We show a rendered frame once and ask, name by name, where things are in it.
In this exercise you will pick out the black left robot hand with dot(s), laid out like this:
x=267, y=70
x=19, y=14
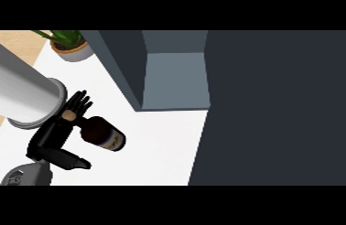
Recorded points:
x=51, y=136

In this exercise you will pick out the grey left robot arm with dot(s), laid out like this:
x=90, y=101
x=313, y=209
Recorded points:
x=26, y=175

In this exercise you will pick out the dark wine bottle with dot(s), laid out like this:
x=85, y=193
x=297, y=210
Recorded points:
x=103, y=134

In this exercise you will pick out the grey open cabinet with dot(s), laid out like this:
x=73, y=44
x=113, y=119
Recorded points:
x=158, y=73

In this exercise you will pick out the dark grey cabinet door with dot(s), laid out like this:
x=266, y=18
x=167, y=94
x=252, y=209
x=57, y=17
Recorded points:
x=276, y=109

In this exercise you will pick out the potted green plant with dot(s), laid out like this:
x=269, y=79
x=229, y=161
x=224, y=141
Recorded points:
x=70, y=45

